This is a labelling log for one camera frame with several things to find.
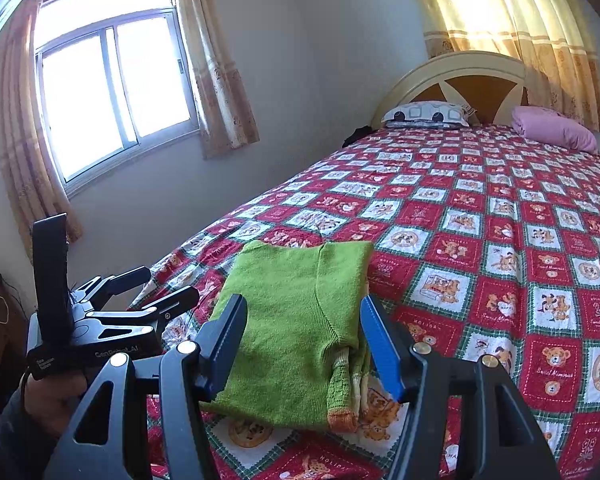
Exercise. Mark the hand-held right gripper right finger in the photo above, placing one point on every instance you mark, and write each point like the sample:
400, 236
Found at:
380, 352

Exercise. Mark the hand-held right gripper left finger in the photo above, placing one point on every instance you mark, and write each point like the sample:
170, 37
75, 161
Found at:
230, 347

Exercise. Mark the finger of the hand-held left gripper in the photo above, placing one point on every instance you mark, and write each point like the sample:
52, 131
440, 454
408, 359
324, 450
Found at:
165, 307
120, 282

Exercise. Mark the green orange striped knit sweater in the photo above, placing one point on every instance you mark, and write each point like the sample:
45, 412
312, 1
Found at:
290, 320

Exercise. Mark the person's left forearm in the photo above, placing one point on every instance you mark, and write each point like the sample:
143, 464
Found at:
10, 442

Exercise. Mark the person's left hand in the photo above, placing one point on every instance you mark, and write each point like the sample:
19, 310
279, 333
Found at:
50, 402

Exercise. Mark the red patchwork bear bedspread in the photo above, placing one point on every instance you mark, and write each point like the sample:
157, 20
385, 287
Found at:
480, 240

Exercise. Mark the sliding glass window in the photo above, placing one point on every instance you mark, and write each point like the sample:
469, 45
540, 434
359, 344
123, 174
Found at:
110, 90

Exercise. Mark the dark object beside bed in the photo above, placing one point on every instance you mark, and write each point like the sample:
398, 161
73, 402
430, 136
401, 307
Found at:
357, 136

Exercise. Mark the white patterned pillow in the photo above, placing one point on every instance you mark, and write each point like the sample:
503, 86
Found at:
425, 114

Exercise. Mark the pink pillow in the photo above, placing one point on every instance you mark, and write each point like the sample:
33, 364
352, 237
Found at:
550, 129

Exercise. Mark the cream and brown headboard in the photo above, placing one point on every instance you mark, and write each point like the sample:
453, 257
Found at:
480, 82

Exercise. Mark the wide yellow patterned curtain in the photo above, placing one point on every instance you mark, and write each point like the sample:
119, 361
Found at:
530, 20

